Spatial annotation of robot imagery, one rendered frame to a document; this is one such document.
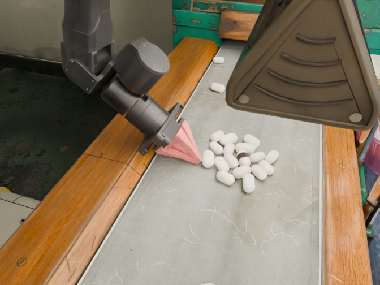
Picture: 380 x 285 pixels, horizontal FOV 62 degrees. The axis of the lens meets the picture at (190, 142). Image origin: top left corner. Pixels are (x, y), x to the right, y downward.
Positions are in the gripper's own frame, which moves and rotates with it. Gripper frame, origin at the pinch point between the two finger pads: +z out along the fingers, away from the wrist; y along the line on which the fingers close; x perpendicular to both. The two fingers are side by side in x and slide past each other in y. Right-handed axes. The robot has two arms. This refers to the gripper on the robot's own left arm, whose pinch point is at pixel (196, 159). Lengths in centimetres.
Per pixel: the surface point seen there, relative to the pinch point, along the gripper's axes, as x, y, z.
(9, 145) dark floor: 139, 56, -48
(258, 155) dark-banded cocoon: -7.0, 4.2, 7.8
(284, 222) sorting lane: -9.7, -7.9, 13.6
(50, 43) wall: 135, 133, -82
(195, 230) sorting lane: -1.8, -13.7, 4.1
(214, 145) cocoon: -1.7, 4.4, 1.5
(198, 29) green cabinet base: 8, 53, -14
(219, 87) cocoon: 1.4, 25.5, -1.9
